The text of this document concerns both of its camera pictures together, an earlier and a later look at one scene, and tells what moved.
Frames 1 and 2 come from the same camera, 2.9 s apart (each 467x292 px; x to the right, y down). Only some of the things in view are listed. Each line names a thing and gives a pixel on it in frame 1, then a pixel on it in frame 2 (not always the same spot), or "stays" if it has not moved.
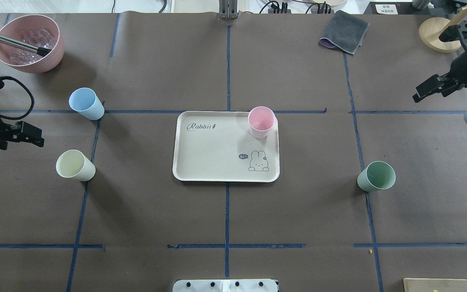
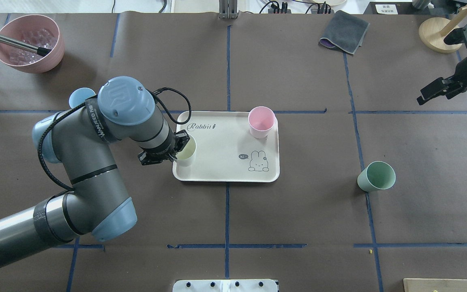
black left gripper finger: [21, 131] -> [181, 137]
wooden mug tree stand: [430, 30] stays
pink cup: [261, 119] stays
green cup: [378, 175] stays
